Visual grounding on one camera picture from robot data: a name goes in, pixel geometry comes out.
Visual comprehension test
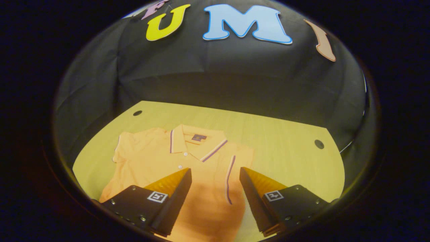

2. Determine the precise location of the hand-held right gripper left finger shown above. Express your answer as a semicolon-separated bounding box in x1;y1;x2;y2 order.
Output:
100;168;192;237

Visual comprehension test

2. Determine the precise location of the orange T-shirt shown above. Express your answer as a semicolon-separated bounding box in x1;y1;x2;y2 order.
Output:
98;124;255;242

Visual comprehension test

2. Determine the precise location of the black backdrop cloth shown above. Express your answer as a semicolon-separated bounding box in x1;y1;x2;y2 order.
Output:
54;0;368;168

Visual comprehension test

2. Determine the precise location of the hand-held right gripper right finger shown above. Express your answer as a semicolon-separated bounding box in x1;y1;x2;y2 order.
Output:
239;167;330;237

